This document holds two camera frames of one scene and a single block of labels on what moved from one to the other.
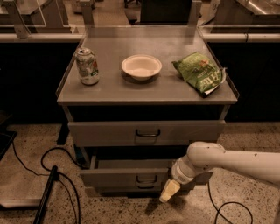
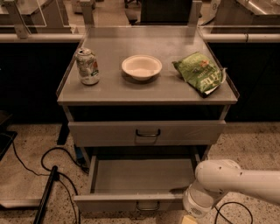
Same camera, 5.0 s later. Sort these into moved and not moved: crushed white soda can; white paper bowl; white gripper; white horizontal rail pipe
Moved: white gripper
Not moved: crushed white soda can; white horizontal rail pipe; white paper bowl
